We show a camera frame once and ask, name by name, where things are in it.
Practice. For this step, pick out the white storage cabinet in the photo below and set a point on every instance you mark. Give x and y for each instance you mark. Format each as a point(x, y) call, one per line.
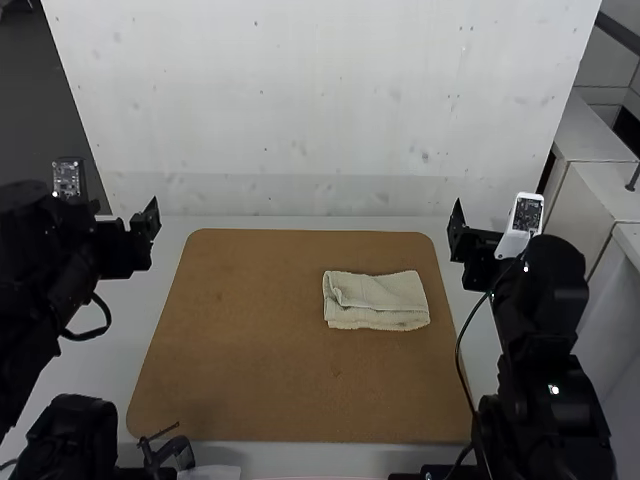
point(595, 200)

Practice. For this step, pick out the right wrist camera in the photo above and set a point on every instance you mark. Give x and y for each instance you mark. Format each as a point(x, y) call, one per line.
point(522, 220)

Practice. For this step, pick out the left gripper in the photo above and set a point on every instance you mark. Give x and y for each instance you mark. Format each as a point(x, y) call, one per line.
point(122, 250)

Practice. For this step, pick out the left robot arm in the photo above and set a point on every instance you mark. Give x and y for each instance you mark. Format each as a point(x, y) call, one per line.
point(40, 280)

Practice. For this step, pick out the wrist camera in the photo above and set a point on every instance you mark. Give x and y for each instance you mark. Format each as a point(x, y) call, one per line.
point(67, 179)
point(522, 220)

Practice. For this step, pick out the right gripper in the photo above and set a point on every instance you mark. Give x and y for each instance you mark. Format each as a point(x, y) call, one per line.
point(480, 260)

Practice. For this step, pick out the cork mat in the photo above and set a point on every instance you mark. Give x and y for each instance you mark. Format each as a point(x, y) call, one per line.
point(250, 350)

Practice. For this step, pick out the pale towel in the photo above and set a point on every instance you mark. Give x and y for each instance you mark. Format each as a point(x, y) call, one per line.
point(375, 302)

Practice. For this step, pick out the black clamp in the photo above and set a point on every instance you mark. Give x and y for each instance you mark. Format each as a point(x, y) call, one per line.
point(167, 447)

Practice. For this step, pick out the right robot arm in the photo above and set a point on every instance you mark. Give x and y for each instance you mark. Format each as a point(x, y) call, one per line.
point(545, 350)

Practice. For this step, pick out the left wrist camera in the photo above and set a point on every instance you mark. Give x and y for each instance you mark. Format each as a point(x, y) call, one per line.
point(67, 179)

